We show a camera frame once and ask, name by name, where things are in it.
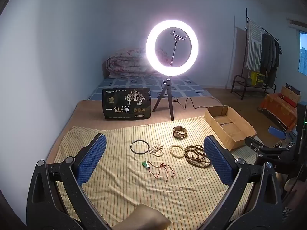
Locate folded floral quilt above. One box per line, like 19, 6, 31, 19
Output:
106, 48, 168, 78

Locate yellow striped cloth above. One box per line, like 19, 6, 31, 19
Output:
54, 116, 259, 230

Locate dark hanging clothes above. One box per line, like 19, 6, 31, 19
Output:
260, 32, 281, 87

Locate orange cloth covered box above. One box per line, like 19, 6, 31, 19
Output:
258, 93, 298, 131

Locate black tripod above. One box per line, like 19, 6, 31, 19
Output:
152, 77, 175, 121

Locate tan mattress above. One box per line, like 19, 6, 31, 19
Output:
45, 96, 258, 173

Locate small tan box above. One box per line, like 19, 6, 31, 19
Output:
279, 84, 301, 106

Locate black clothes rack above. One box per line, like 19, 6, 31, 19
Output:
231, 8, 281, 100

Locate brown wooden bead necklace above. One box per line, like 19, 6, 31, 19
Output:
184, 144, 212, 166

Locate dark thin bangle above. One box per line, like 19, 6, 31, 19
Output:
130, 140, 150, 154

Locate white pearl necklace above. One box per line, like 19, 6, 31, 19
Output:
148, 142, 164, 155

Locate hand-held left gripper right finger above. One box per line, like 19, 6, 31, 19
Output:
203, 135, 283, 230

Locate white ring light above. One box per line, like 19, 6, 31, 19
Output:
146, 18, 199, 77

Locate yellow crate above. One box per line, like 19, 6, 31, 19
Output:
250, 71, 266, 86

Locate person's right hand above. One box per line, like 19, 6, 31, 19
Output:
285, 177, 307, 210

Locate black power cable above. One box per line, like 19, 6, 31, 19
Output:
174, 97, 222, 109

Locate black snack bag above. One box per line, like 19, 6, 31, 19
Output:
102, 87, 151, 120

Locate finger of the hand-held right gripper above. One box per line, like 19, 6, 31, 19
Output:
268, 126, 296, 140
245, 136, 289, 157

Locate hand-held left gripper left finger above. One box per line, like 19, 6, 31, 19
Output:
26, 133, 107, 230

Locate wristwatch with leather strap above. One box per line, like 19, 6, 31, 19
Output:
173, 126, 188, 139

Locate window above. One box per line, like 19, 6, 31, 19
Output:
297, 30, 307, 75

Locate striped hanging towel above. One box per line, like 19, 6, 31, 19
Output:
245, 19, 263, 70

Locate green pendant with red cord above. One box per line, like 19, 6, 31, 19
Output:
141, 160, 175, 185

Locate cream bead bracelet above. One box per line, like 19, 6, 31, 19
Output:
169, 144, 185, 159

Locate cardboard box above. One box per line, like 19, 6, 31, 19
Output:
204, 105, 257, 151

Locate black phone holder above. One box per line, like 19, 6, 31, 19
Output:
169, 30, 187, 67

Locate blue patterned bed sheet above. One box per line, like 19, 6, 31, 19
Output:
90, 75, 211, 101

